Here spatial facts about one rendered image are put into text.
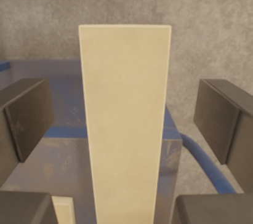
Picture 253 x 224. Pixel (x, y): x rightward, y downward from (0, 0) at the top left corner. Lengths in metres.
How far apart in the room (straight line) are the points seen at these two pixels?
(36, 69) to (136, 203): 0.95
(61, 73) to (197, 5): 0.97
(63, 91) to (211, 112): 1.04
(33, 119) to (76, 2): 1.23
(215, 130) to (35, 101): 0.16
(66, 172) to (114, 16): 1.09
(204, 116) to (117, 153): 0.19
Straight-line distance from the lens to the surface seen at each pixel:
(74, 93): 1.14
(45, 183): 0.46
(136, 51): 0.27
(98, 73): 0.28
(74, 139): 0.36
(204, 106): 0.19
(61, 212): 0.49
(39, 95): 0.19
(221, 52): 1.50
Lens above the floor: 1.32
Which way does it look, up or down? 68 degrees down
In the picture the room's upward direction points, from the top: 179 degrees counter-clockwise
